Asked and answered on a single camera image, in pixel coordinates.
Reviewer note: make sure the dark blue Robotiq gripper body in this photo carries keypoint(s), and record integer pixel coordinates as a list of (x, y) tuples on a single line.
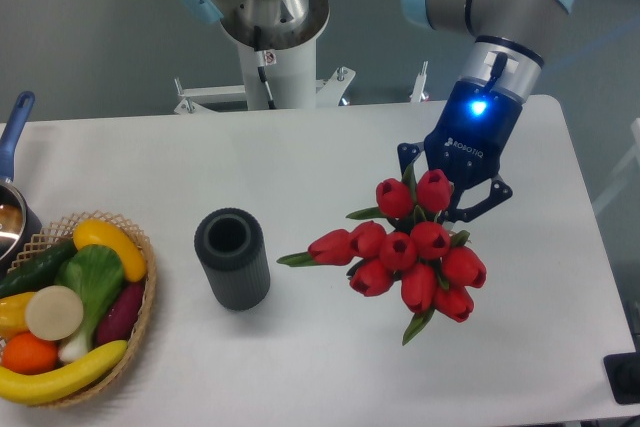
[(471, 134)]

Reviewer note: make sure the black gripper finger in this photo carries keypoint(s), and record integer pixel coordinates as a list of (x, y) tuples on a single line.
[(499, 192), (408, 154)]

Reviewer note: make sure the red tulip bouquet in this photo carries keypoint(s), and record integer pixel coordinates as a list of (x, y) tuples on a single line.
[(403, 240)]

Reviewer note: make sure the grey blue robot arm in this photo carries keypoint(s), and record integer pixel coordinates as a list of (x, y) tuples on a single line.
[(276, 43)]

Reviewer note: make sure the dark grey ribbed vase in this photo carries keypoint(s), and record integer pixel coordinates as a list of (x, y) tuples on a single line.
[(229, 244)]

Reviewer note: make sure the black device at edge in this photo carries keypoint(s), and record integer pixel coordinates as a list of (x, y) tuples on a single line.
[(623, 375)]

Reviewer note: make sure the purple sweet potato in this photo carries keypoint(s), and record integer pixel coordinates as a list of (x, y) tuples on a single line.
[(118, 322)]

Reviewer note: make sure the green bok choy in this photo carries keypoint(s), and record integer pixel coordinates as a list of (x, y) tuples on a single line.
[(95, 273)]

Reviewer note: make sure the woven wicker basket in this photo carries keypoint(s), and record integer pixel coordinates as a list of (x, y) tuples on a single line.
[(62, 230)]

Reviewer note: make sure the dark green cucumber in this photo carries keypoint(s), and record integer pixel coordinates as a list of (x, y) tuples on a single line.
[(39, 271)]

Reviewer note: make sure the beige round slice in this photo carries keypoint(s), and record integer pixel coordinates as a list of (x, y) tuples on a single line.
[(54, 313)]

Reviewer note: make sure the yellow bell pepper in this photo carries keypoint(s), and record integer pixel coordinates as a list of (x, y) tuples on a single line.
[(12, 314)]

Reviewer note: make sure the orange fruit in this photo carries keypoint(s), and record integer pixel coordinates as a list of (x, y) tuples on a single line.
[(29, 355)]

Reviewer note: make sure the yellow banana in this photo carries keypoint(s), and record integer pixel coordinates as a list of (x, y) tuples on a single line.
[(59, 383)]

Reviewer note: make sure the white mounting bracket frame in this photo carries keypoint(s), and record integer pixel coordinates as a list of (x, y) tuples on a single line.
[(329, 92)]

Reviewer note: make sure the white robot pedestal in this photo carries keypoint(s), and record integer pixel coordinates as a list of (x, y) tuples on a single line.
[(279, 78)]

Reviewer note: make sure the blue handled saucepan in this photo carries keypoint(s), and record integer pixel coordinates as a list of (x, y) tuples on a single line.
[(18, 221)]

